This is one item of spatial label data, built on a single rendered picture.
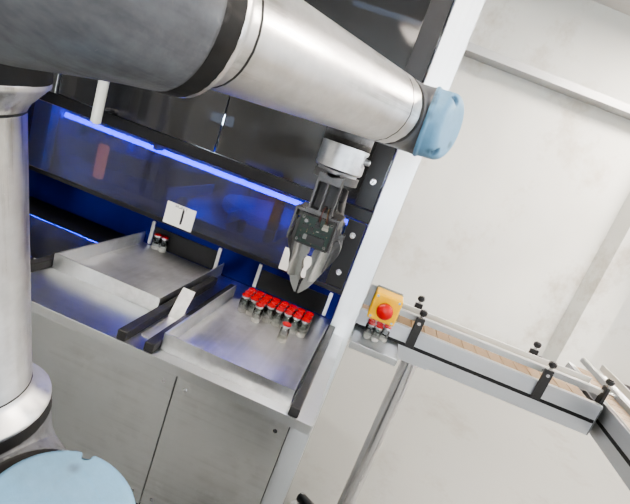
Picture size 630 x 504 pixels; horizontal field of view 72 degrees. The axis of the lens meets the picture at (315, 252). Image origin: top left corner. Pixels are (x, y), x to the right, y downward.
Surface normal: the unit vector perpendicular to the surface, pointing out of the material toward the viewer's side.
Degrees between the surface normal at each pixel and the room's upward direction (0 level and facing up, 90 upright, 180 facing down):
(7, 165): 86
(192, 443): 90
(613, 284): 90
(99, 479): 8
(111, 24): 113
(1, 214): 87
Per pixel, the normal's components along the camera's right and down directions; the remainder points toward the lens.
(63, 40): 0.14, 0.93
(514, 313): 0.00, 0.25
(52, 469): 0.43, -0.85
